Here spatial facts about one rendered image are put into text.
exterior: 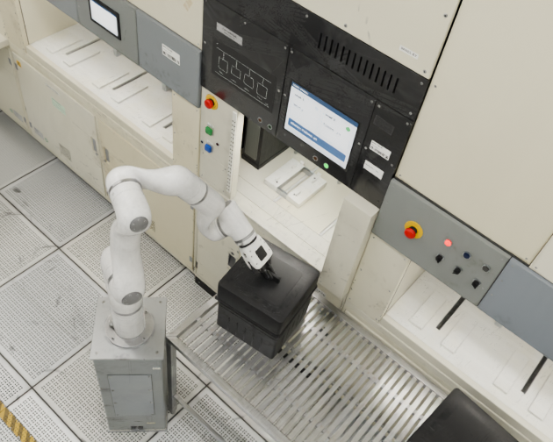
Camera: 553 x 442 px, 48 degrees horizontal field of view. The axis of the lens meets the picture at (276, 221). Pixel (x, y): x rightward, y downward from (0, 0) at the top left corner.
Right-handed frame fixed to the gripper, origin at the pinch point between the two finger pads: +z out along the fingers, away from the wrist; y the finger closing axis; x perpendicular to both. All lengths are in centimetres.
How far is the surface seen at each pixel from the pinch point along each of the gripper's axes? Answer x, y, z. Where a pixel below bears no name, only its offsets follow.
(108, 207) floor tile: 173, 49, -20
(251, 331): 11.9, -13.7, 17.0
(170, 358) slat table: 49, -30, 17
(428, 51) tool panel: -83, 26, -52
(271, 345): 6.1, -13.7, 24.7
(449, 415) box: -52, -7, 61
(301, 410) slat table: -2, -24, 47
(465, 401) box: -54, 1, 63
